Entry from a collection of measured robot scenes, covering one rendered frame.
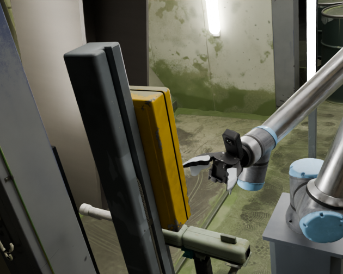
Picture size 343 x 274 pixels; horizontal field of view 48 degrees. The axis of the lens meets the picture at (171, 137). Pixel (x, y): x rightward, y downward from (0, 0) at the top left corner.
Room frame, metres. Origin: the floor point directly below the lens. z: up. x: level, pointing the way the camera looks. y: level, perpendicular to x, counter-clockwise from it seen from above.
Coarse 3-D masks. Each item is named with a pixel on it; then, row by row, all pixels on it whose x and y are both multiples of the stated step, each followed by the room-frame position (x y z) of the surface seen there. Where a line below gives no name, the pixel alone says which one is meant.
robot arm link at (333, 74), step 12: (336, 60) 1.14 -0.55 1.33; (324, 72) 1.14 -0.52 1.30; (336, 72) 1.12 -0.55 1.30; (312, 84) 1.15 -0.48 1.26; (324, 84) 1.12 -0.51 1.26; (336, 84) 1.12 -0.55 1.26; (300, 96) 1.15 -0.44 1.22; (312, 96) 1.13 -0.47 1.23; (324, 96) 1.13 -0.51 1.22; (288, 108) 1.16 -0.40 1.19; (300, 108) 1.14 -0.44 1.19; (312, 108) 1.13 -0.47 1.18; (276, 120) 1.17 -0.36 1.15; (288, 120) 1.15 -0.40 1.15; (300, 120) 1.14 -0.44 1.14; (276, 132) 1.15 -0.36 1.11; (288, 132) 1.16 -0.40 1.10
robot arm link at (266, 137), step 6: (258, 126) 1.12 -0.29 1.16; (264, 126) 1.10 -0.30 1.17; (252, 132) 1.06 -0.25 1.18; (258, 132) 1.06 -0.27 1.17; (264, 132) 1.06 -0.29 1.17; (270, 132) 1.07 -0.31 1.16; (258, 138) 1.03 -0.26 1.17; (264, 138) 1.04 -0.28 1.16; (270, 138) 1.05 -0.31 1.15; (276, 138) 1.07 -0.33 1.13; (264, 144) 1.02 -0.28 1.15; (270, 144) 1.04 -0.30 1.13; (276, 144) 1.07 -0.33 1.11; (264, 150) 1.01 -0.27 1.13; (270, 150) 1.04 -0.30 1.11; (264, 156) 1.03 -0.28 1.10; (258, 162) 1.03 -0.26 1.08; (264, 162) 1.04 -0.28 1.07
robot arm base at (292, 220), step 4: (288, 208) 1.24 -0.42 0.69; (292, 208) 1.20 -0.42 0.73; (288, 212) 1.22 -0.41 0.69; (292, 212) 1.19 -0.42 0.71; (296, 212) 1.17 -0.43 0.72; (288, 216) 1.21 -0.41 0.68; (292, 216) 1.18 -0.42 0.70; (296, 216) 1.17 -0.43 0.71; (288, 220) 1.20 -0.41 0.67; (292, 220) 1.18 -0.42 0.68; (296, 220) 1.16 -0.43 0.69; (288, 224) 1.19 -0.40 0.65; (292, 224) 1.17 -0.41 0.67; (296, 224) 1.16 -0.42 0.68; (292, 228) 1.17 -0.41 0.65; (296, 228) 1.15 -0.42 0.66; (300, 228) 1.14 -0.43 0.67; (296, 232) 1.15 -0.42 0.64; (300, 232) 1.14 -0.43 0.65
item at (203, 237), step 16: (80, 208) 0.88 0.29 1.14; (96, 208) 0.87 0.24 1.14; (176, 240) 0.69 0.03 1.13; (192, 240) 0.67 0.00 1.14; (208, 240) 0.66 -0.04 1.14; (224, 240) 0.64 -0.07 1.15; (240, 240) 0.64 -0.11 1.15; (208, 256) 0.65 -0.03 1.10; (224, 256) 0.63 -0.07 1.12; (240, 256) 0.60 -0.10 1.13; (208, 272) 0.67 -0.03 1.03
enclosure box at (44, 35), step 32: (32, 0) 1.70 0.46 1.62; (64, 0) 1.62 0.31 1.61; (96, 0) 2.28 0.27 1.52; (128, 0) 2.18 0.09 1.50; (32, 32) 1.72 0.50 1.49; (64, 32) 1.64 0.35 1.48; (96, 32) 2.30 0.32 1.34; (128, 32) 2.20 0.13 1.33; (32, 64) 1.75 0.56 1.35; (64, 64) 1.66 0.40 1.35; (128, 64) 2.22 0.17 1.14; (64, 96) 1.69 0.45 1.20; (64, 128) 1.72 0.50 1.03; (64, 160) 1.75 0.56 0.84; (96, 192) 1.68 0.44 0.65
